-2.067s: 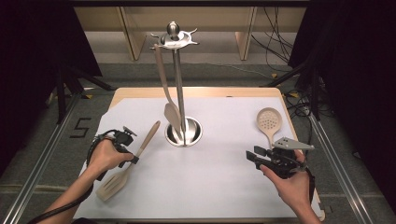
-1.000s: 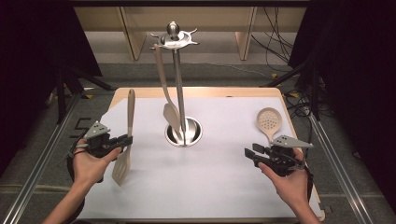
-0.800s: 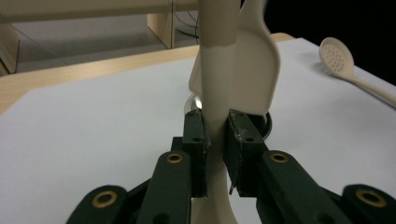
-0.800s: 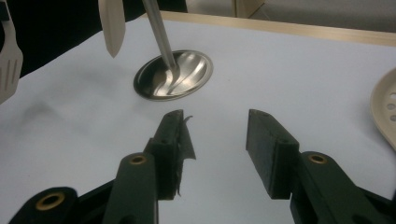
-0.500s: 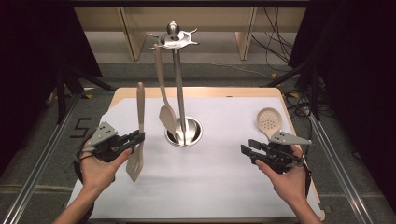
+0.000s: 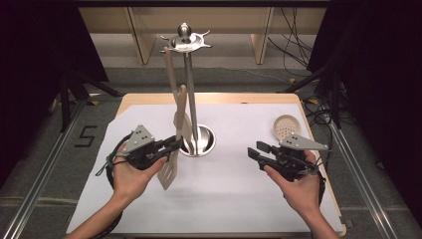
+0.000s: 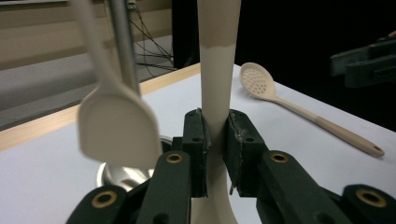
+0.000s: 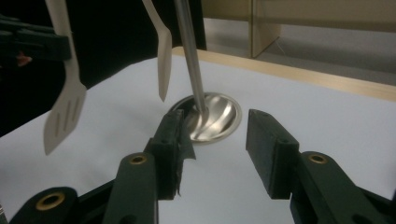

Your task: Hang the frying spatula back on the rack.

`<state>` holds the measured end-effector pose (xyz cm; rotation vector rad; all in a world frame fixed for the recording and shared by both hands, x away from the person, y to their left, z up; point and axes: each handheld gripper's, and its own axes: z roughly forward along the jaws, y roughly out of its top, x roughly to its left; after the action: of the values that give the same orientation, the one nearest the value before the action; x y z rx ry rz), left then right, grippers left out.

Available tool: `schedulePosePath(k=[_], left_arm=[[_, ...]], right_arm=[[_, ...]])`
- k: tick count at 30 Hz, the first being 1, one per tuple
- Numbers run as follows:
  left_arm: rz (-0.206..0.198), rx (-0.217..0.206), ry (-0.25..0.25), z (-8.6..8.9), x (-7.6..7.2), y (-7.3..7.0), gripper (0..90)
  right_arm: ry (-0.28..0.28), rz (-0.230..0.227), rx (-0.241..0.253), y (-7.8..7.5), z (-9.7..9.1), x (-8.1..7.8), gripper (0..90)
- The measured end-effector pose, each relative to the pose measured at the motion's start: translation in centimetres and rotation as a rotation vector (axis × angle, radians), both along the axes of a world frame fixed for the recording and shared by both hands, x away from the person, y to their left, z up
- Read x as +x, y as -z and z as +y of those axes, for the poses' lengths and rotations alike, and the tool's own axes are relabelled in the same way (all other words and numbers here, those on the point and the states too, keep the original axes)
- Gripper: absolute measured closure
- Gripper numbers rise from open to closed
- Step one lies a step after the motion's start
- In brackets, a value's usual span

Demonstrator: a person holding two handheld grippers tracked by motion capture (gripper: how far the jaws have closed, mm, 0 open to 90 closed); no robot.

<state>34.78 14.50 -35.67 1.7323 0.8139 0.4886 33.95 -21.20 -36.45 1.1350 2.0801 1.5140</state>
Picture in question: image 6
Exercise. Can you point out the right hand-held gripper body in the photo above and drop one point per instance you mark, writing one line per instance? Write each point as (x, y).
(292, 159)

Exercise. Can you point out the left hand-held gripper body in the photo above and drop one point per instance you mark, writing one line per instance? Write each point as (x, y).
(141, 142)

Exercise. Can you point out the beige slotted turner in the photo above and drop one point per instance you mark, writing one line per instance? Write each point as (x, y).
(168, 172)

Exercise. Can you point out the beige skimmer spoon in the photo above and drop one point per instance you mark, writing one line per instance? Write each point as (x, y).
(285, 125)

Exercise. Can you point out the steel utensil stand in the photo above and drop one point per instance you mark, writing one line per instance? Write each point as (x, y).
(190, 83)

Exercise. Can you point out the person's right hand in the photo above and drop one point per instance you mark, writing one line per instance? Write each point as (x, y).
(298, 192)

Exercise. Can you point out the person's left hand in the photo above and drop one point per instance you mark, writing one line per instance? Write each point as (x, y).
(132, 181)

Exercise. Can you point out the black metal stand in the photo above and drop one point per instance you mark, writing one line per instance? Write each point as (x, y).
(66, 99)
(335, 96)

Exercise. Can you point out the black curtain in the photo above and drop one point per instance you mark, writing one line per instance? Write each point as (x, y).
(381, 83)
(33, 66)

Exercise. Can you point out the aluminium floor rail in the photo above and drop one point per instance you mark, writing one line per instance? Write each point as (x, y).
(40, 186)
(361, 179)

